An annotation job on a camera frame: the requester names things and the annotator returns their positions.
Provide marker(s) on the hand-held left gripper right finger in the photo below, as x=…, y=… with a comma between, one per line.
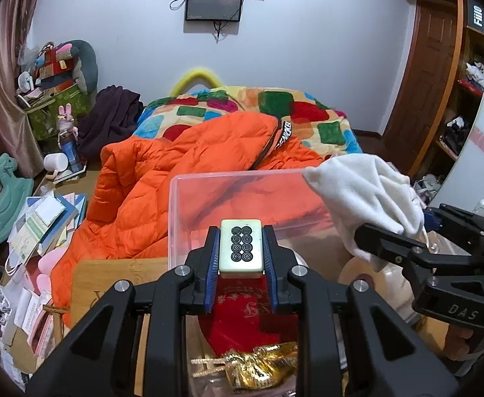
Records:
x=270, y=269

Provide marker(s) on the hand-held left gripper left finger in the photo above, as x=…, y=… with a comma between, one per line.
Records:
x=213, y=269

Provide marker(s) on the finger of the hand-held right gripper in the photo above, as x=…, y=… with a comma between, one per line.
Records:
x=452, y=223
x=390, y=248

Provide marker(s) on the mahjong tile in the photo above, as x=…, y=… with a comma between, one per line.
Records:
x=242, y=240

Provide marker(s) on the clear plastic storage box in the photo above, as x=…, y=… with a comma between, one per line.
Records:
x=200, y=206

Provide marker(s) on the white cloth pouch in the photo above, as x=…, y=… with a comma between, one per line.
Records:
x=362, y=190

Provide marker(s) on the person's right hand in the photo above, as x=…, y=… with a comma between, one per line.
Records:
x=461, y=343

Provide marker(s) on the white panel with pink print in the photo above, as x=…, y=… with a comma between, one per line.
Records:
x=481, y=157

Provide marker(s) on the tape roll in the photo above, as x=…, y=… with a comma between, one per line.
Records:
x=357, y=277

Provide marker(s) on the white shoes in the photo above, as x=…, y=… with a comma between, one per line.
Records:
x=428, y=186

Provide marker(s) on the red velvet pouch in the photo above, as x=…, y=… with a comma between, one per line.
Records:
x=242, y=318

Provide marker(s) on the black item on shelf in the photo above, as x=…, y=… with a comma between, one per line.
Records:
x=457, y=134

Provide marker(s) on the red book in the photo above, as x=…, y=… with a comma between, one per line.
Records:
x=469, y=86

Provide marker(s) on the gold foil pouch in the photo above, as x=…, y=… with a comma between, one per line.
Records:
x=262, y=364

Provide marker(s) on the white figurine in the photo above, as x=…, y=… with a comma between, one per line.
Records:
x=475, y=72

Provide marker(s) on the wooden desk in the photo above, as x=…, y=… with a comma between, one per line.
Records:
x=101, y=281

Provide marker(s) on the orange down jacket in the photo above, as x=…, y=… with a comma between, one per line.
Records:
x=163, y=161

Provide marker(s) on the wooden door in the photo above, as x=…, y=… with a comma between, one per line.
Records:
x=424, y=82

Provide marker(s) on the wooden shelf unit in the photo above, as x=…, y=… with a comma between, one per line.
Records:
x=459, y=49

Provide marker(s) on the black printed box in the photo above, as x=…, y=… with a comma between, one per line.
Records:
x=477, y=14

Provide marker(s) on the colourful patchwork blanket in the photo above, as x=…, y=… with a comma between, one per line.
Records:
x=275, y=103

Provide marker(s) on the pile of books and papers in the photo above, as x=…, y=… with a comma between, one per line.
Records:
x=43, y=223

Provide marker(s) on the dark purple clothing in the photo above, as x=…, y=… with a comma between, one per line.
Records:
x=109, y=115

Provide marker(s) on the white mug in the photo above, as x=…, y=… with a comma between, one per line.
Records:
x=56, y=163

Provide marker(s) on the yellow curved headboard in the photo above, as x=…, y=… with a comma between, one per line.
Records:
x=196, y=72

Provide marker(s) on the pink bunny bottle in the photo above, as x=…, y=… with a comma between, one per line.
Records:
x=66, y=132

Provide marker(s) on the teal rocking horse toy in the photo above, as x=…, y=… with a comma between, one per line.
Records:
x=2, y=211

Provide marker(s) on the green patterned box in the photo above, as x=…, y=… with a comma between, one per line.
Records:
x=47, y=115

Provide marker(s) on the grey plush cushion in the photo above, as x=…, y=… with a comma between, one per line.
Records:
x=85, y=62

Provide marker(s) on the small black monitor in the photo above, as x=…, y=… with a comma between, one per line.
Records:
x=213, y=4

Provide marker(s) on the small white fan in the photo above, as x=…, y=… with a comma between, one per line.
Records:
x=25, y=82

